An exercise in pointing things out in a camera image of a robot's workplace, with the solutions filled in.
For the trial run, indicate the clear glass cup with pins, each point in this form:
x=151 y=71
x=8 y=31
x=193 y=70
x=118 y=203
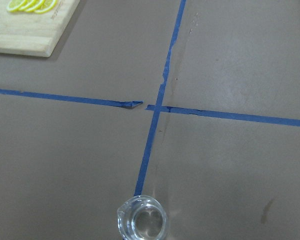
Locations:
x=142 y=217

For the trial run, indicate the lemon slice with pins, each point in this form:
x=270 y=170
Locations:
x=46 y=6
x=28 y=4
x=15 y=5
x=34 y=6

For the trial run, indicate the wooden cutting board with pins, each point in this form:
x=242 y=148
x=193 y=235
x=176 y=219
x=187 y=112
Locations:
x=33 y=34

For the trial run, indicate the lemon slice front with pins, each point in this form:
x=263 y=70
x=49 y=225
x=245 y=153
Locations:
x=15 y=5

